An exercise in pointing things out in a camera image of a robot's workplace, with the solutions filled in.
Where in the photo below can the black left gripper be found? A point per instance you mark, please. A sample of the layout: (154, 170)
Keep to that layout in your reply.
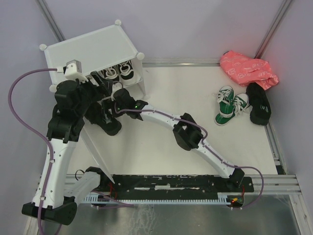
(107, 83)

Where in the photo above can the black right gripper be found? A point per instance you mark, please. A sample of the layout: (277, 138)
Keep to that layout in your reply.
(118, 114)

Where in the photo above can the black slip-on shoe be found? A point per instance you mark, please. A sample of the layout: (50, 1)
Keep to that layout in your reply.
(261, 111)
(96, 114)

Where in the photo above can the green canvas sneaker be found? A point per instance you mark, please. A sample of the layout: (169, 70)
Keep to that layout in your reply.
(240, 103)
(224, 99)

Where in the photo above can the black white canvas sneaker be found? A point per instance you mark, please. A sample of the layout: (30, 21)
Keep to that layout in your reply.
(110, 74)

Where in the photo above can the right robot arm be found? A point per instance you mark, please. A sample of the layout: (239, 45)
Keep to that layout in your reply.
(188, 134)

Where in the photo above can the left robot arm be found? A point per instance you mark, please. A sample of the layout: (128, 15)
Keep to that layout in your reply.
(52, 202)

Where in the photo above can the white plastic shoe cabinet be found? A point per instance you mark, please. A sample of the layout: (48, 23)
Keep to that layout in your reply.
(96, 51)

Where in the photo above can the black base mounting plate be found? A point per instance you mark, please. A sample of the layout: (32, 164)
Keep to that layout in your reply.
(132, 186)

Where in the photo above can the pink patterned bag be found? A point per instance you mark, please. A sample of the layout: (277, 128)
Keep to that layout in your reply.
(244, 70)

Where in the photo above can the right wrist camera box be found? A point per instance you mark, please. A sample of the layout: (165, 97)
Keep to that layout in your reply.
(115, 87)

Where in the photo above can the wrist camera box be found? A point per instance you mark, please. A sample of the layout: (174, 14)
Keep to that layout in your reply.
(73, 71)
(115, 87)

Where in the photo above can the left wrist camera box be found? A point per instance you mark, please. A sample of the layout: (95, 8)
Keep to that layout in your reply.
(73, 71)

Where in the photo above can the aluminium frame rail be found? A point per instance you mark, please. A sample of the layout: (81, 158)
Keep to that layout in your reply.
(179, 62)

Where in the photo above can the white slotted cable duct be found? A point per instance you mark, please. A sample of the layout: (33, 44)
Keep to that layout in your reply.
(95, 198)

